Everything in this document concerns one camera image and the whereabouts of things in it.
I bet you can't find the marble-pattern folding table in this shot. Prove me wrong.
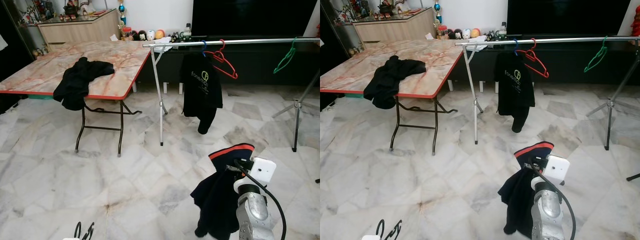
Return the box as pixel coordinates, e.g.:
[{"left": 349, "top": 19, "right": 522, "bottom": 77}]
[
  {"left": 320, "top": 40, "right": 465, "bottom": 156},
  {"left": 0, "top": 41, "right": 152, "bottom": 157}
]

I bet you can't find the black t-shirt with logo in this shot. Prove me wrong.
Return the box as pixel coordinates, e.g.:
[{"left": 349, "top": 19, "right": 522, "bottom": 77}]
[
  {"left": 180, "top": 52, "right": 224, "bottom": 135},
  {"left": 494, "top": 51, "right": 536, "bottom": 134}
]

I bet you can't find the black cloth garment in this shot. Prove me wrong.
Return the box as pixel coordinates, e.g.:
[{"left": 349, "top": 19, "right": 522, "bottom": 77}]
[
  {"left": 52, "top": 56, "right": 116, "bottom": 111},
  {"left": 363, "top": 55, "right": 427, "bottom": 110}
]

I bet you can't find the navy garment with red collar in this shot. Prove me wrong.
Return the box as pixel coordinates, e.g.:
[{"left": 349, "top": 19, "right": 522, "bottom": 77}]
[
  {"left": 190, "top": 143, "right": 256, "bottom": 240},
  {"left": 497, "top": 141, "right": 555, "bottom": 237}
]

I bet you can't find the silver metal clothes rack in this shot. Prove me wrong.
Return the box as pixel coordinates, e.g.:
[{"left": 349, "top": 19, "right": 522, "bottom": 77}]
[
  {"left": 454, "top": 36, "right": 640, "bottom": 151},
  {"left": 142, "top": 37, "right": 321, "bottom": 153}
]

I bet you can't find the stack of white papers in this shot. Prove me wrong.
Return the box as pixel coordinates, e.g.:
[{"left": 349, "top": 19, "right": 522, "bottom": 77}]
[
  {"left": 465, "top": 36, "right": 491, "bottom": 51},
  {"left": 150, "top": 37, "right": 176, "bottom": 52}
]

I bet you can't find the glass display cabinet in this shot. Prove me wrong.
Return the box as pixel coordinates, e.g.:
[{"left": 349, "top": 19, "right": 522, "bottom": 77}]
[
  {"left": 10, "top": 0, "right": 41, "bottom": 56},
  {"left": 322, "top": 0, "right": 357, "bottom": 55}
]

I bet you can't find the red plastic clothes hanger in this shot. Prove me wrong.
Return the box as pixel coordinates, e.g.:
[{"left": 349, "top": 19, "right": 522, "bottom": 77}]
[
  {"left": 516, "top": 38, "right": 550, "bottom": 79},
  {"left": 205, "top": 39, "right": 239, "bottom": 80}
]

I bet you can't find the green clothes hanger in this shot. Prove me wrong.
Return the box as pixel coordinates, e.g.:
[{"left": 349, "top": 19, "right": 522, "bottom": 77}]
[
  {"left": 583, "top": 36, "right": 609, "bottom": 74},
  {"left": 273, "top": 37, "right": 298, "bottom": 75}
]

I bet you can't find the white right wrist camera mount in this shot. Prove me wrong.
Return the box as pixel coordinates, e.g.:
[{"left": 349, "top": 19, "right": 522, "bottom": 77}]
[
  {"left": 530, "top": 154, "right": 571, "bottom": 193},
  {"left": 233, "top": 156, "right": 277, "bottom": 194}
]

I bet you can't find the black flat television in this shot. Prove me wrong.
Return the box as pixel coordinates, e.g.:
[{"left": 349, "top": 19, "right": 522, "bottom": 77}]
[
  {"left": 191, "top": 0, "right": 321, "bottom": 37},
  {"left": 506, "top": 0, "right": 632, "bottom": 36}
]

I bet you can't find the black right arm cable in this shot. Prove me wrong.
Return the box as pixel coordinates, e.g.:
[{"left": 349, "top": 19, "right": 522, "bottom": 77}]
[
  {"left": 527, "top": 160, "right": 577, "bottom": 240},
  {"left": 232, "top": 159, "right": 287, "bottom": 240}
]

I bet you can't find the black low tv console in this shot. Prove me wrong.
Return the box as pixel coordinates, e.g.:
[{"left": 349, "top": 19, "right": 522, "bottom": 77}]
[
  {"left": 135, "top": 36, "right": 321, "bottom": 86},
  {"left": 447, "top": 35, "right": 640, "bottom": 86}
]

